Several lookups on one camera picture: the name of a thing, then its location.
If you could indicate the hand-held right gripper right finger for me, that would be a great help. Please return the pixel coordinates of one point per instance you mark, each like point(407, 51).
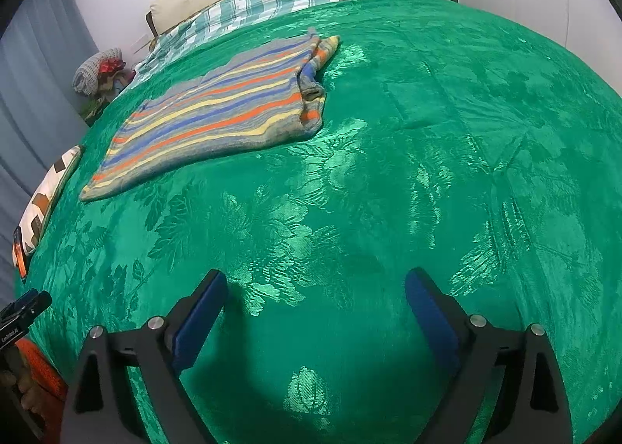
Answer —
point(430, 322)

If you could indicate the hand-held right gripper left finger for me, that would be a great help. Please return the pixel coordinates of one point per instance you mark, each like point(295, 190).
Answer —
point(199, 322)

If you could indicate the striped knit sweater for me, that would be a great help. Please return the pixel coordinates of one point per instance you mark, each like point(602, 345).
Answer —
point(209, 104)

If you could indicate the pile of assorted clothes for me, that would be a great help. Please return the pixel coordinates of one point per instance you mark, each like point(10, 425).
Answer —
point(107, 94)

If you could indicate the person's left hand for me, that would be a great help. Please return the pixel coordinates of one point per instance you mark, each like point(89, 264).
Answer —
point(31, 400)

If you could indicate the chevron patterned pillow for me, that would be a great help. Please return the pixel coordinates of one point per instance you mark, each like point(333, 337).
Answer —
point(48, 191)

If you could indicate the green patterned blanket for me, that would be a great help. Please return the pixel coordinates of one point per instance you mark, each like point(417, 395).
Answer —
point(388, 181)

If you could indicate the grey curtain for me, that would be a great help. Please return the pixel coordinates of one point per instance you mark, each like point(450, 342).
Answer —
point(29, 99)

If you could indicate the grey knit cloth bundle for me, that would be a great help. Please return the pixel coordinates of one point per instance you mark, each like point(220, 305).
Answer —
point(92, 72)

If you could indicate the red cloth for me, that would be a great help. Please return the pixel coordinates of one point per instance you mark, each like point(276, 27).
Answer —
point(111, 66)

